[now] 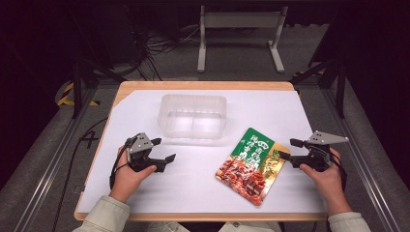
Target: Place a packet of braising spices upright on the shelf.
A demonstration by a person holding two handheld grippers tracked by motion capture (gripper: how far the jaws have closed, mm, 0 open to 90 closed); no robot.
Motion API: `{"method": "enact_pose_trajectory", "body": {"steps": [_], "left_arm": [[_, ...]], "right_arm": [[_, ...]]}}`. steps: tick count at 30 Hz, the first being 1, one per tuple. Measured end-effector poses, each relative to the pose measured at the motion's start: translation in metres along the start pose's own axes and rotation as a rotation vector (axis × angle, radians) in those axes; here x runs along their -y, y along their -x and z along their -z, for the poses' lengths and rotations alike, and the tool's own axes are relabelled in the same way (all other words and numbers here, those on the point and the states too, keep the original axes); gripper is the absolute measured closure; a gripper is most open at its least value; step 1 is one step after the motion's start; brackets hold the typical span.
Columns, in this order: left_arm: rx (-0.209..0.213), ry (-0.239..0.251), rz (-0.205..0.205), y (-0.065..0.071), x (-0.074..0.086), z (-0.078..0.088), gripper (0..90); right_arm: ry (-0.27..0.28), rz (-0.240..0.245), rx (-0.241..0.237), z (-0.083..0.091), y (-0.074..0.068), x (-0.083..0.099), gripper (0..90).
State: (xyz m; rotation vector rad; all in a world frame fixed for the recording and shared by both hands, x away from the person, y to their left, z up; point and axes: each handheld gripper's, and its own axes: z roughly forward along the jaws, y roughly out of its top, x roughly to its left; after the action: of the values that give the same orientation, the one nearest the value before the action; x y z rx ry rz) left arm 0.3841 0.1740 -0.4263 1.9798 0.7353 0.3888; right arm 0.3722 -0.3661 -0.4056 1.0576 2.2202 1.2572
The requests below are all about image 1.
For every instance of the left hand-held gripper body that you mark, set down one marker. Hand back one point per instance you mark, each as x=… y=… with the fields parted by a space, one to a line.
x=140 y=144

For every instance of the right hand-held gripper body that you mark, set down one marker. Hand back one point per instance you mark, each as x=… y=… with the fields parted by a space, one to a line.
x=322 y=138

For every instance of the clear plastic container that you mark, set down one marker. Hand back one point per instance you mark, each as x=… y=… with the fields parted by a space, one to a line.
x=193 y=117

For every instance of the green and red snack packet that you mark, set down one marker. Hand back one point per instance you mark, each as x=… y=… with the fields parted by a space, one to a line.
x=253 y=169

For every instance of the person's left hand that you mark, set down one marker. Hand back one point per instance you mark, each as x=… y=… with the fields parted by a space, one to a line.
x=127 y=180

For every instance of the person's right hand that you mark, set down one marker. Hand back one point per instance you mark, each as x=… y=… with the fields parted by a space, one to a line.
x=328 y=182

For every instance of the white table mat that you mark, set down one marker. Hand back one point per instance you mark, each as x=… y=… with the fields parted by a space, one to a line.
x=193 y=180

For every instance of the black tripod stand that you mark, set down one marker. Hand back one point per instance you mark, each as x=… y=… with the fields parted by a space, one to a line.
x=340 y=83
x=77 y=87

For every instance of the yellow and black striped tape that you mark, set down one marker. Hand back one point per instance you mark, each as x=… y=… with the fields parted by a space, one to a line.
x=66 y=96

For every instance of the person's light clothing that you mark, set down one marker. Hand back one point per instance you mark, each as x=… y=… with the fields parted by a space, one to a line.
x=225 y=227

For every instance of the white metal stand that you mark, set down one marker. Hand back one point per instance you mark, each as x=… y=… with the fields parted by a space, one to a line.
x=240 y=20

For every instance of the aluminium floor rail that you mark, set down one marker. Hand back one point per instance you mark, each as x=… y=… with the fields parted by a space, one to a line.
x=48 y=180
x=364 y=174

